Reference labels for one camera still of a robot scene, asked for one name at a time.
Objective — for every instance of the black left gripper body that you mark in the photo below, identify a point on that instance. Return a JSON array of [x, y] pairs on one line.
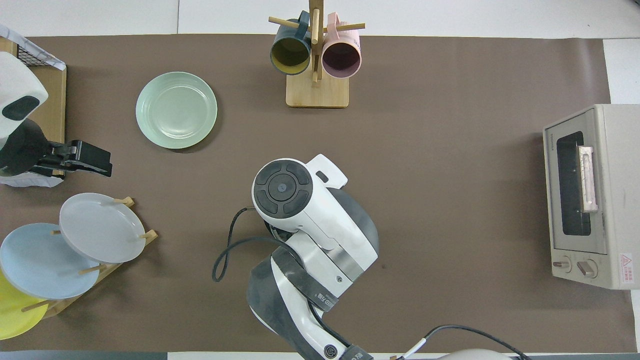
[[30, 150]]

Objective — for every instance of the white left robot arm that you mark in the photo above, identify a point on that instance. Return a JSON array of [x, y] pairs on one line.
[[17, 85]]

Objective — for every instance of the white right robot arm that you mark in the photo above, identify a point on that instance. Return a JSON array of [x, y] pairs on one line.
[[320, 225]]

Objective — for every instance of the grey plate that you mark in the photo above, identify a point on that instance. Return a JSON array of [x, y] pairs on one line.
[[100, 227]]

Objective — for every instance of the mint green plate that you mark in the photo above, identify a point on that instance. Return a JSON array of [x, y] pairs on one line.
[[176, 110]]

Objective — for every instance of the wooden plate rack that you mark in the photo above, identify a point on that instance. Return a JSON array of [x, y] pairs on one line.
[[112, 270]]

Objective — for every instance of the light blue plate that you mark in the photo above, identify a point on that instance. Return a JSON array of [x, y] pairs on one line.
[[40, 265]]

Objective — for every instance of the yellow plate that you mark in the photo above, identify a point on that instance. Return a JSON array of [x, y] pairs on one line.
[[12, 315]]

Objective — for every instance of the light wooden cutting board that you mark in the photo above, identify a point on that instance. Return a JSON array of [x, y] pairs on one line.
[[55, 105]]

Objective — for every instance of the dark teal mug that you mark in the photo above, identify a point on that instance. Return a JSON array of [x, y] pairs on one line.
[[290, 35]]

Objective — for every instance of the wooden mug tree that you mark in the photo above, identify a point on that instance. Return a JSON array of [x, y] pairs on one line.
[[317, 92]]

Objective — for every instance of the pink ribbed mug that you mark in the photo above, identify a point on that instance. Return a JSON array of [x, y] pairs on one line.
[[342, 45]]

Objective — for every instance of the brown table mat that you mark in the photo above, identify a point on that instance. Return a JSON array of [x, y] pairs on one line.
[[450, 175]]

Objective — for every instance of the beige toaster oven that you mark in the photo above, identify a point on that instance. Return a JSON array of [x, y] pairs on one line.
[[610, 175]]

